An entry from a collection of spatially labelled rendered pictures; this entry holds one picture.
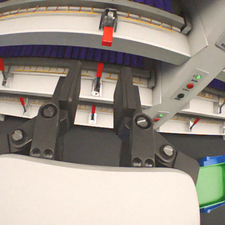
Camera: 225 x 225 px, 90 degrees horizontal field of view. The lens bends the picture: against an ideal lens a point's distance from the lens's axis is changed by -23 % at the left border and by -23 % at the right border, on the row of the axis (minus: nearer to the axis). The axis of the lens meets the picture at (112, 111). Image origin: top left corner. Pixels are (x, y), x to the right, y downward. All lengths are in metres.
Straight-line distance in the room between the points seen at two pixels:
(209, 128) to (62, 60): 0.73
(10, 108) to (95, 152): 0.41
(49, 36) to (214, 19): 0.28
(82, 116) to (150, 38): 0.40
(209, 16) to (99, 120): 0.48
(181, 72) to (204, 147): 0.65
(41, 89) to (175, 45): 0.33
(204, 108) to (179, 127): 0.19
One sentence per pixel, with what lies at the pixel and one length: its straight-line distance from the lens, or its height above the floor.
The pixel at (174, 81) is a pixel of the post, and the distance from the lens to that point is 0.33.
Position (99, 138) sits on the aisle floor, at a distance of 0.64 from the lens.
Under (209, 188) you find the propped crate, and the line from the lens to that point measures 0.79.
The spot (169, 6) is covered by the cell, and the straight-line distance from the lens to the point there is 0.32.
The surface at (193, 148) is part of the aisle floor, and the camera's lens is 0.84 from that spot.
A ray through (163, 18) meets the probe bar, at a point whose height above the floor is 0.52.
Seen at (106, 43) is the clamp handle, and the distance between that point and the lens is 0.18.
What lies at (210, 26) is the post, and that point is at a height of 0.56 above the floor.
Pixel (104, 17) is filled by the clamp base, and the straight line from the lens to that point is 0.23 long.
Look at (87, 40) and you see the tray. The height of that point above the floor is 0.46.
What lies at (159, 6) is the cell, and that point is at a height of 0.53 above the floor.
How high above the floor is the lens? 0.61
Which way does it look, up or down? 61 degrees down
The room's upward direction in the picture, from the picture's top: 21 degrees clockwise
